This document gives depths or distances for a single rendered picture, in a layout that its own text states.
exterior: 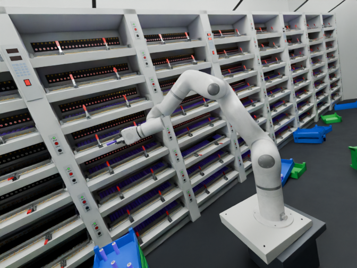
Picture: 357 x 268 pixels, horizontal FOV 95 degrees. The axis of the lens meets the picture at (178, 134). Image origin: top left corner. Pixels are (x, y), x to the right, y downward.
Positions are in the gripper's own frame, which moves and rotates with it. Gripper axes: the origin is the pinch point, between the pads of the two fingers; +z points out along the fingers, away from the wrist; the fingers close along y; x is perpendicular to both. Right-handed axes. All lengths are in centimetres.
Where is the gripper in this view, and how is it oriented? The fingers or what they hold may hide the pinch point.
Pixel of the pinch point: (117, 140)
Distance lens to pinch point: 112.0
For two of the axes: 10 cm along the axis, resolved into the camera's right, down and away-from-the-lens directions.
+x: 0.1, -2.2, 9.7
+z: -9.3, 3.5, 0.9
